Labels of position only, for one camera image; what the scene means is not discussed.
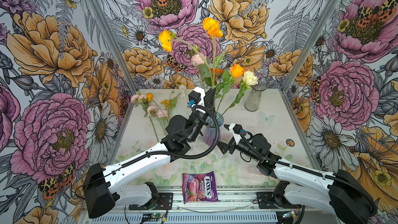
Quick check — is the yellow orange rose flower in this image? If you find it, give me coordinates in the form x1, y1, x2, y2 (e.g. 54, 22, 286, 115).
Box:
216, 64, 247, 116

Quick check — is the pink carnation flower stem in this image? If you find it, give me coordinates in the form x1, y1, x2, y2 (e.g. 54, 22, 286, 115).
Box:
191, 54, 212, 88

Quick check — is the pink carnation stem on table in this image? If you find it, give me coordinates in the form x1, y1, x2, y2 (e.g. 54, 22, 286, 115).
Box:
130, 92, 169, 142

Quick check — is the aluminium rail front frame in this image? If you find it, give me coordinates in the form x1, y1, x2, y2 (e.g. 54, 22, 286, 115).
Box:
78, 187, 340, 224

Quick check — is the orange gerbera flower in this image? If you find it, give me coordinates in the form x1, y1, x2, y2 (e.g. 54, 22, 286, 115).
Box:
211, 68, 224, 77

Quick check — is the yellow orange poppy stem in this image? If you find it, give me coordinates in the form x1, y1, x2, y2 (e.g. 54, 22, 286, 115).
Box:
158, 17, 226, 88

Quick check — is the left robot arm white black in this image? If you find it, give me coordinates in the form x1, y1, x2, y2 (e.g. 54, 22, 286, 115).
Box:
82, 87, 220, 219

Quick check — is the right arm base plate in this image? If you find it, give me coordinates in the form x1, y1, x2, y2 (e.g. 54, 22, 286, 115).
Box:
253, 191, 302, 209

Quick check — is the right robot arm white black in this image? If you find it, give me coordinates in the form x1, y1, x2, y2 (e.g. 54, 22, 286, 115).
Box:
217, 134, 377, 224

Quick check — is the white rose flower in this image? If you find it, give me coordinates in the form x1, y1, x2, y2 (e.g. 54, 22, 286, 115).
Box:
221, 71, 258, 116

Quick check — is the clear grey glass vase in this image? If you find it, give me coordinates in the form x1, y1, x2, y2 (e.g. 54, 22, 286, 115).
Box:
244, 82, 267, 112

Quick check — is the blue purple glass vase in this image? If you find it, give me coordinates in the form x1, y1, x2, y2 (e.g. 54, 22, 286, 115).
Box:
203, 113, 224, 146

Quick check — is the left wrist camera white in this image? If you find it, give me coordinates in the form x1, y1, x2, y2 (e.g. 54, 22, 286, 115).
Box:
188, 87, 205, 107

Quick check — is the small round orange token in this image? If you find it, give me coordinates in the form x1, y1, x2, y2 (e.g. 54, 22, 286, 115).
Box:
286, 139, 295, 147

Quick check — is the purple Fox's candy bag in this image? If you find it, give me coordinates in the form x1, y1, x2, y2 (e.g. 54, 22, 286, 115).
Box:
182, 172, 219, 204

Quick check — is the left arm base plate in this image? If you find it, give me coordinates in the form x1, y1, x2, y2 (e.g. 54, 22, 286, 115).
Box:
128, 192, 174, 211

